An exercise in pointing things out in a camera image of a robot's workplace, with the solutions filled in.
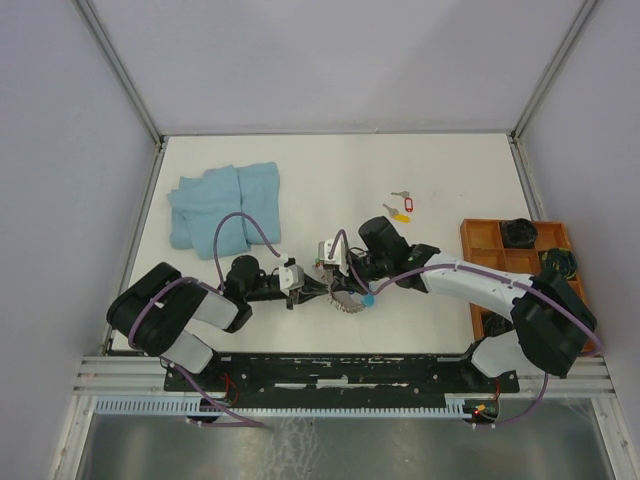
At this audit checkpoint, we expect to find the purple cable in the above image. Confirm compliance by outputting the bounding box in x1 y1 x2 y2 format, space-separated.
332 228 604 429
127 212 294 430

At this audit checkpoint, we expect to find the black coiled cable top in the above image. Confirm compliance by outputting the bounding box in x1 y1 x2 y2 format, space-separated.
501 218 539 249

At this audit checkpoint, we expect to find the metal key organizer blue handle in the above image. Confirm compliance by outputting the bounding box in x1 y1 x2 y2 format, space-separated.
314 259 375 314

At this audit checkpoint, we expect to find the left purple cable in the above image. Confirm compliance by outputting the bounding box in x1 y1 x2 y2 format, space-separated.
127 212 294 430

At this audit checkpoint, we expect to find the loose key red tag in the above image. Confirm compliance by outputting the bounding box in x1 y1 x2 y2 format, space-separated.
392 190 414 213

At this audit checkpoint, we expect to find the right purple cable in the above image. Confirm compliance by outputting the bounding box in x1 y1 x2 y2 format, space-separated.
332 228 604 429

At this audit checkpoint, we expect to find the black green coiled cable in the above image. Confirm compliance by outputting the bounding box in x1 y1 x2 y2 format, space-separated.
539 247 580 274

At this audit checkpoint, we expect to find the key yellow tag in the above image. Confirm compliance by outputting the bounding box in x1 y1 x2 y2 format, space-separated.
382 203 411 224

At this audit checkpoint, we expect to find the light blue folded cloth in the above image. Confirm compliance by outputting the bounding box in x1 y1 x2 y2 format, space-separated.
167 162 281 260

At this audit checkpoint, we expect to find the orange compartment tray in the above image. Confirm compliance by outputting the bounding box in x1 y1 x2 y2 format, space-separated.
429 219 599 377

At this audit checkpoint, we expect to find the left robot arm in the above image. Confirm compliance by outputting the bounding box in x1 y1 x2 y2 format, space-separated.
106 255 329 390

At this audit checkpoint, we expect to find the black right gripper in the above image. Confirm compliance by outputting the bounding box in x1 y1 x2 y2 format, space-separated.
330 252 390 296

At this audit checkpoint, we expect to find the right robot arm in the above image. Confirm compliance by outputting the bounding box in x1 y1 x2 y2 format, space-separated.
318 216 601 391

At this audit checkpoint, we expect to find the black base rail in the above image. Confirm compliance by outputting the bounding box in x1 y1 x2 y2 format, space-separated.
164 353 520 401

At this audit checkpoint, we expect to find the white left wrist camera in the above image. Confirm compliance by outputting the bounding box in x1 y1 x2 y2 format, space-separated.
277 257 305 295

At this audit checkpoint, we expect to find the white slotted cable duct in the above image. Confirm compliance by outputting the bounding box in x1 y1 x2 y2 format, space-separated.
94 392 476 416

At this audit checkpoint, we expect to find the black coiled cable bottom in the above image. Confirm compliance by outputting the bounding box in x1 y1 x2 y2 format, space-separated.
482 313 516 339

